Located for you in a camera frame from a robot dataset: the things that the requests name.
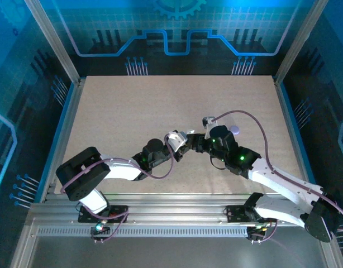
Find blue table edge strip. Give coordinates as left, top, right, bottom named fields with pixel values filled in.
left=279, top=80, right=319, bottom=185
left=34, top=81, right=78, bottom=202

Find controller board with LED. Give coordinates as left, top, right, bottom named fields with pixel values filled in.
left=90, top=223, right=111, bottom=243
left=246, top=224, right=269, bottom=244

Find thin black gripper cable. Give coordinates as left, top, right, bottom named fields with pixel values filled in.
left=209, top=155, right=228, bottom=170

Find wide aluminium mounting rail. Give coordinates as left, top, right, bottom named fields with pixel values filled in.
left=28, top=192, right=306, bottom=224

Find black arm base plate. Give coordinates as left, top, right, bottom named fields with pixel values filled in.
left=225, top=205, right=255, bottom=224
left=78, top=205, right=129, bottom=224

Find aluminium table side rail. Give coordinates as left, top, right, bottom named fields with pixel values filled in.
left=273, top=76, right=315, bottom=185
left=40, top=78, right=87, bottom=202

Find slotted grey cable duct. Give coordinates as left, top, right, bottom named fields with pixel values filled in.
left=37, top=226, right=249, bottom=238

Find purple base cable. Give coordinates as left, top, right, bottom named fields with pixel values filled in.
left=75, top=203, right=130, bottom=242
left=251, top=219, right=280, bottom=244

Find grey metal base plate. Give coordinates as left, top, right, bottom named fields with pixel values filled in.
left=27, top=236, right=330, bottom=268

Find aluminium frame post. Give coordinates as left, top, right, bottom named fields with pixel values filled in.
left=273, top=0, right=328, bottom=86
left=23, top=0, right=86, bottom=86

